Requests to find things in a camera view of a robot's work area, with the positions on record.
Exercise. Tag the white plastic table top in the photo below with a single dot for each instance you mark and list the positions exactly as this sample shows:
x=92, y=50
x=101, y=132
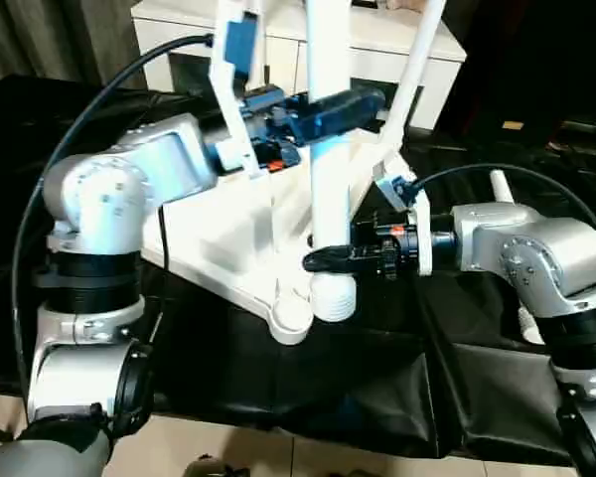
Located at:
x=228, y=233

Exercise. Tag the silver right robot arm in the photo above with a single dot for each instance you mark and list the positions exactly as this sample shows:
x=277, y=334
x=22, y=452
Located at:
x=541, y=248

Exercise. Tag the white cabinet with glass doors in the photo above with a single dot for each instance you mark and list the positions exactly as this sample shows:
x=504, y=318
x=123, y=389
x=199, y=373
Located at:
x=377, y=49

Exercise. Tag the black mat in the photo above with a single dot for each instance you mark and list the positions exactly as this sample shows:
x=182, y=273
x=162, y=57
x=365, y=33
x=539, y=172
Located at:
x=352, y=387

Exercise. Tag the black speaker with yellow label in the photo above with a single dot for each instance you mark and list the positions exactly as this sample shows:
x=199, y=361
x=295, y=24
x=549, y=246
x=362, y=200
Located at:
x=511, y=124

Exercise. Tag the grey curtain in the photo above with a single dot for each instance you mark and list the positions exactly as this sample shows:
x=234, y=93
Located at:
x=54, y=40

